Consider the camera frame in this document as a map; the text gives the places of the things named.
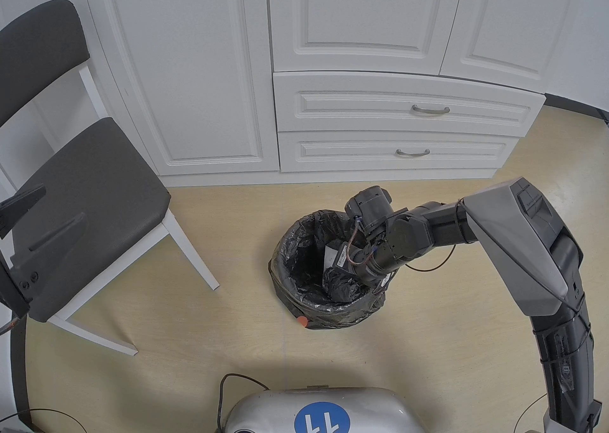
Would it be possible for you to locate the white paper scrap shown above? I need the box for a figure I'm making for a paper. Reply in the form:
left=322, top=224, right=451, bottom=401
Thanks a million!
left=324, top=243, right=339, bottom=281

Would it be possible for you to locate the white wardrobe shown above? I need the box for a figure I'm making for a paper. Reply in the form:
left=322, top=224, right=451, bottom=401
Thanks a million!
left=57, top=0, right=548, bottom=189

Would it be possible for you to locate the thin black cable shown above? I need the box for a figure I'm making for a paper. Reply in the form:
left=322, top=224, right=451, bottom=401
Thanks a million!
left=515, top=392, right=549, bottom=433
left=0, top=408, right=92, bottom=433

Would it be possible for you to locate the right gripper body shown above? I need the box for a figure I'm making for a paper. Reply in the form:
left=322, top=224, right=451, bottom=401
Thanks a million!
left=328, top=240, right=399, bottom=287

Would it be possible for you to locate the black plastic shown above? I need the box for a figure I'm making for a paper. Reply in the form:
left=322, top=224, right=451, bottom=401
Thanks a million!
left=324, top=269, right=370, bottom=305

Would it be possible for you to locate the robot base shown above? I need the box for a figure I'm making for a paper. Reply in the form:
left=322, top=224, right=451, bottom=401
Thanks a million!
left=227, top=386, right=429, bottom=433

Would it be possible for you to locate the black plastic bag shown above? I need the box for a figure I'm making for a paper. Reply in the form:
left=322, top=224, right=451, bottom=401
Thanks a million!
left=268, top=210, right=387, bottom=331

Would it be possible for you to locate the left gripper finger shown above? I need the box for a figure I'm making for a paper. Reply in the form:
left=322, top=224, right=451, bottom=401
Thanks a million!
left=0, top=186, right=47, bottom=240
left=10, top=212, right=89, bottom=301

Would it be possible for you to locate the dark grey white chair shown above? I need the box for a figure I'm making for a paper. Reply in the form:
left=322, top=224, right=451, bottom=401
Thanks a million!
left=0, top=0, right=220, bottom=357

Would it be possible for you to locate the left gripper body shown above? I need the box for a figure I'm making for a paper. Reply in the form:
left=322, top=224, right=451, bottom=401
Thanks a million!
left=0, top=257, right=32, bottom=323

